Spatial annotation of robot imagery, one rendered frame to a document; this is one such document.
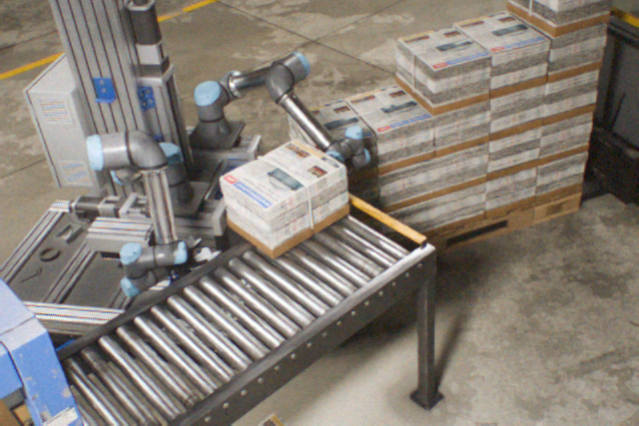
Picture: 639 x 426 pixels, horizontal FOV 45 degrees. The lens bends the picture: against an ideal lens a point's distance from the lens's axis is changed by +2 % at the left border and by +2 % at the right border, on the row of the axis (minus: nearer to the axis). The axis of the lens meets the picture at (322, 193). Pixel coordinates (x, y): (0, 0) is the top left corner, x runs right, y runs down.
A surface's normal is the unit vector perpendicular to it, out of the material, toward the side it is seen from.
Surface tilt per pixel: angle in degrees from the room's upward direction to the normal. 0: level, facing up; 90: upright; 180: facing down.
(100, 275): 0
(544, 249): 0
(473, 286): 0
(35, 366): 90
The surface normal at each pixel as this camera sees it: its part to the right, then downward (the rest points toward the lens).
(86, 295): -0.07, -0.81
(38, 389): 0.66, 0.40
